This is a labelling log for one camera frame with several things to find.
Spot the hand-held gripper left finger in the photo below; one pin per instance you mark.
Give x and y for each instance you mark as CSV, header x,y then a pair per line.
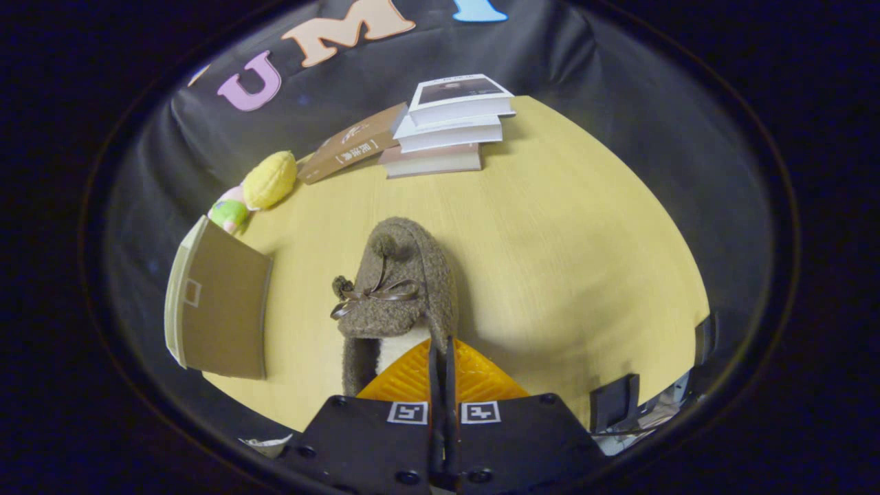
x,y
364,440

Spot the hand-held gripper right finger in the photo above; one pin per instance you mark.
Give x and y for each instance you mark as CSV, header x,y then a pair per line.
x,y
522,440

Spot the brown fuzzy slipper shoe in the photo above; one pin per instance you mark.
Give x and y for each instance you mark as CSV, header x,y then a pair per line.
x,y
405,261

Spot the brown cardboard storage box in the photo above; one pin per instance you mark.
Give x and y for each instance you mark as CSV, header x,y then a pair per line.
x,y
227,309

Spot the white crumpled paper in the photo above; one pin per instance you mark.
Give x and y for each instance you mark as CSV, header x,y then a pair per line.
x,y
268,445

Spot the green and pink plush toy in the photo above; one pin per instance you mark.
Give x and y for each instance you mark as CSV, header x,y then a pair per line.
x,y
230,213

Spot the yellow plush toy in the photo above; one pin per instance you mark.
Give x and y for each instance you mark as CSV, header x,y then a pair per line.
x,y
269,180

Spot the plain white thick book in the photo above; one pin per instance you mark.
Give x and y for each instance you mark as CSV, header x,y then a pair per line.
x,y
447,134

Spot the photo cover white book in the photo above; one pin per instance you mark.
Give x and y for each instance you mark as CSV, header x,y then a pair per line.
x,y
460,96

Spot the black backdrop cloth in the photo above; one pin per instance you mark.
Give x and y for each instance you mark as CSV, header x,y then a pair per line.
x,y
584,69

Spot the black table bracket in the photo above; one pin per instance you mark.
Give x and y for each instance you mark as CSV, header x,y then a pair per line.
x,y
614,404
705,338

